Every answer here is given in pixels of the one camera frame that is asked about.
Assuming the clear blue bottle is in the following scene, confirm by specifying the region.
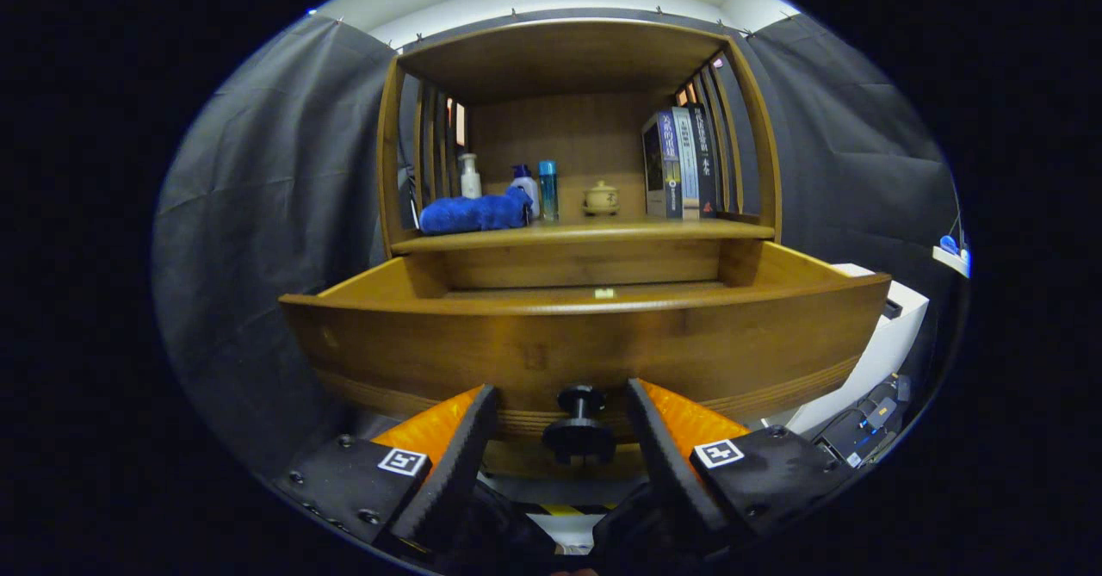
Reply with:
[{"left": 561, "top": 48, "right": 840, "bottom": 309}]
[{"left": 538, "top": 160, "right": 560, "bottom": 222}]

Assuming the wooden cabinet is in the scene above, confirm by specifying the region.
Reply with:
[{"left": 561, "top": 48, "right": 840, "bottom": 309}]
[{"left": 280, "top": 18, "right": 892, "bottom": 482}]

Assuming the wooden drawer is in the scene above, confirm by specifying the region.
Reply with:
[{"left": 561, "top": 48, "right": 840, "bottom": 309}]
[{"left": 280, "top": 240, "right": 892, "bottom": 439}]

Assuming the blue towel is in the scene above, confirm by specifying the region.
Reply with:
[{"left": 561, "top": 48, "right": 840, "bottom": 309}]
[{"left": 418, "top": 187, "right": 535, "bottom": 235}]

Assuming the blue spine book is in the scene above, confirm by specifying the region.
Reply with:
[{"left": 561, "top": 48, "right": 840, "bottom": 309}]
[{"left": 641, "top": 111, "right": 685, "bottom": 220}]

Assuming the black backdrop cloth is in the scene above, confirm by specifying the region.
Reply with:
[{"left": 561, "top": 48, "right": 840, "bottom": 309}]
[{"left": 151, "top": 8, "right": 961, "bottom": 474}]

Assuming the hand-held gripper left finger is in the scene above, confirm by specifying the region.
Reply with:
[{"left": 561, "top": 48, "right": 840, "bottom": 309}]
[{"left": 274, "top": 384, "right": 498, "bottom": 560}]

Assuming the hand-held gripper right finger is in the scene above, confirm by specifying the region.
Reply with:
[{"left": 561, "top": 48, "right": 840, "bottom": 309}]
[{"left": 625, "top": 378, "right": 853, "bottom": 551}]

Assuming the white bottle blue cap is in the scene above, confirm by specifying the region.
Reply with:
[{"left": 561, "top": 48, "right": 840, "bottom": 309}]
[{"left": 510, "top": 164, "right": 542, "bottom": 220}]

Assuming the wooden countertop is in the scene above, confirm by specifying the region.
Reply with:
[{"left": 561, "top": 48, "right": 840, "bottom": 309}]
[{"left": 389, "top": 217, "right": 776, "bottom": 256}]

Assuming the white shelf board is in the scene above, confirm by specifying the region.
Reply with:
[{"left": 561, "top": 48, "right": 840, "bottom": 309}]
[{"left": 932, "top": 232, "right": 972, "bottom": 278}]

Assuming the black electronic device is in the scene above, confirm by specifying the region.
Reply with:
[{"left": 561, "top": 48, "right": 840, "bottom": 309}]
[{"left": 814, "top": 374, "right": 913, "bottom": 469}]

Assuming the beige lidded tea cup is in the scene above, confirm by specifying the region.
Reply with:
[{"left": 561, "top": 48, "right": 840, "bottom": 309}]
[{"left": 582, "top": 181, "right": 621, "bottom": 217}]

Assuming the black drawer knob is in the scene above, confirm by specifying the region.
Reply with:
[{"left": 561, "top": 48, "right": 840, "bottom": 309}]
[{"left": 542, "top": 385, "right": 617, "bottom": 465}]

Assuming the white spine book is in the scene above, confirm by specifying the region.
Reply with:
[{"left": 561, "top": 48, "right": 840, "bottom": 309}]
[{"left": 670, "top": 107, "right": 703, "bottom": 220}]

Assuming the black spine book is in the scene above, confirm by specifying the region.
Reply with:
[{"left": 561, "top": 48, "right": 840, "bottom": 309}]
[{"left": 687, "top": 104, "right": 720, "bottom": 218}]

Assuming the white plastic box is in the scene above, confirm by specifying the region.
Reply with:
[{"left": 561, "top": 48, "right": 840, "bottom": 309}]
[{"left": 783, "top": 262, "right": 931, "bottom": 435}]

